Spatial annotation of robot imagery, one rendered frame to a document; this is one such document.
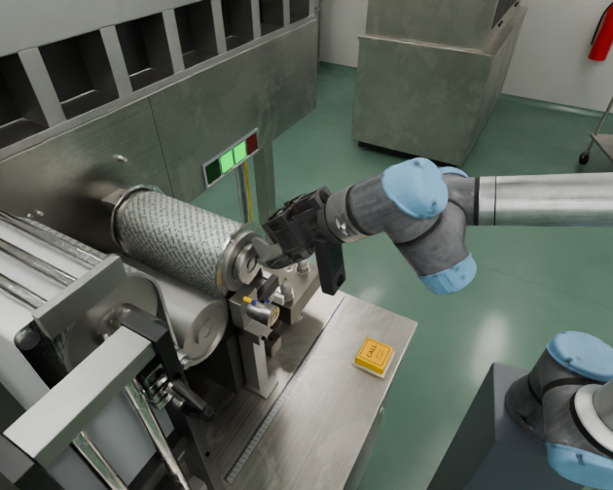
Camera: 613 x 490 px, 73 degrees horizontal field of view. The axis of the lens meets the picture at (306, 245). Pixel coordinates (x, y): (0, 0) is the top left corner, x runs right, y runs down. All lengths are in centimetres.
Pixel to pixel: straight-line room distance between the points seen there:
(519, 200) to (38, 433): 61
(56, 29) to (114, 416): 61
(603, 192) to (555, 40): 442
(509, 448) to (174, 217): 82
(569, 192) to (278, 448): 70
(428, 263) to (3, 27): 69
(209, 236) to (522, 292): 220
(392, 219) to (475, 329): 190
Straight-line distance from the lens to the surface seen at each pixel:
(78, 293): 49
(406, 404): 205
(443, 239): 55
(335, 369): 103
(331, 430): 96
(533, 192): 66
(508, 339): 242
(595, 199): 67
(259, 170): 173
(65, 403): 42
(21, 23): 82
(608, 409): 79
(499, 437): 103
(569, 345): 92
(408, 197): 50
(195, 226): 76
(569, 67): 511
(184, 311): 73
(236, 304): 76
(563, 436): 84
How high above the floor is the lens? 177
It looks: 41 degrees down
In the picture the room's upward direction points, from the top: straight up
